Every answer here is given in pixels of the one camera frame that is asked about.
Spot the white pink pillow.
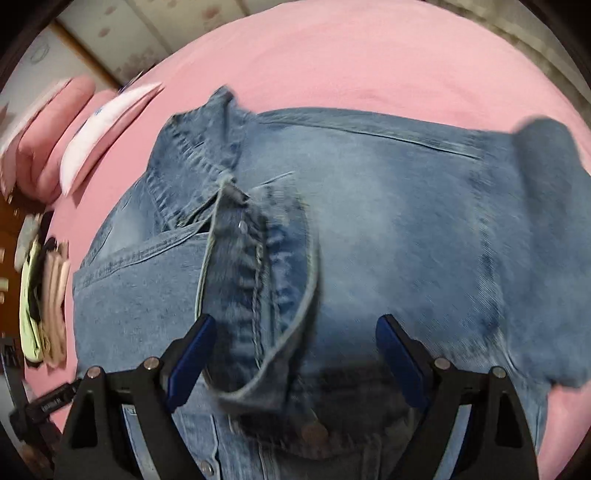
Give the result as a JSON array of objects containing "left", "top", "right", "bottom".
[{"left": 59, "top": 82, "right": 163, "bottom": 196}]

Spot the blue denim jacket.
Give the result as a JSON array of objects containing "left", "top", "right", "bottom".
[{"left": 73, "top": 89, "right": 590, "bottom": 479}]

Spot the brown wooden headboard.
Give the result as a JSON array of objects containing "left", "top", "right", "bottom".
[{"left": 0, "top": 190, "right": 44, "bottom": 342}]

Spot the stack of folded clothes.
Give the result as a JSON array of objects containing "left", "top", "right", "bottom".
[{"left": 14, "top": 211, "right": 71, "bottom": 369}]

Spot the pink fleece bed blanket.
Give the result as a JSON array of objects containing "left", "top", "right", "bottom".
[{"left": 26, "top": 1, "right": 590, "bottom": 479}]

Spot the folded pink quilt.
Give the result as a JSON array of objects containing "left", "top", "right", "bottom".
[{"left": 1, "top": 75, "right": 117, "bottom": 204}]

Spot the floral sliding wardrobe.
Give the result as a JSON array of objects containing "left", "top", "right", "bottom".
[{"left": 57, "top": 0, "right": 280, "bottom": 85}]

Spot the beige window curtain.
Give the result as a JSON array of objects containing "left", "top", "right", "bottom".
[{"left": 430, "top": 0, "right": 590, "bottom": 117}]

